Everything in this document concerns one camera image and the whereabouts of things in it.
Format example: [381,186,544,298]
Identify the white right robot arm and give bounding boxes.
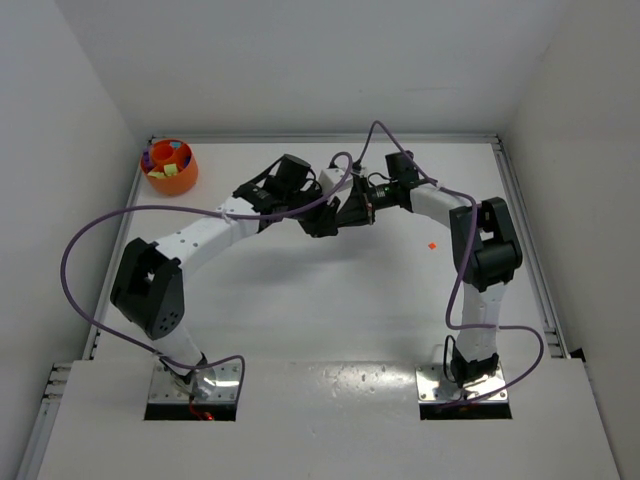
[336,151,523,387]

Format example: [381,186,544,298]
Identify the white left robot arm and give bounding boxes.
[110,154,351,384]

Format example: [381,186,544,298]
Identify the orange divided round container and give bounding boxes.
[139,139,199,196]

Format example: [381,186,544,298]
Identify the purple 2x4 lego brick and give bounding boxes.
[141,149,154,172]

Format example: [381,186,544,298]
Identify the metal base plate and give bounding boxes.
[148,362,243,406]
[415,363,509,406]

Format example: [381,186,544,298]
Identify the aluminium table edge rail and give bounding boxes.
[492,136,571,359]

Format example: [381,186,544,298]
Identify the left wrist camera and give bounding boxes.
[318,167,353,196]

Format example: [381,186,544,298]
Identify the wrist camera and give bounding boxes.
[318,167,353,196]
[351,160,369,179]

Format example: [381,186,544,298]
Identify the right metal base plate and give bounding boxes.
[415,363,509,406]

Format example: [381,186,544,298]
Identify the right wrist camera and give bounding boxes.
[351,160,369,179]

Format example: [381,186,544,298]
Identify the light green 2x2 lego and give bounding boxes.
[163,163,180,177]

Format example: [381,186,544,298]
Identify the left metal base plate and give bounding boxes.
[148,362,243,406]

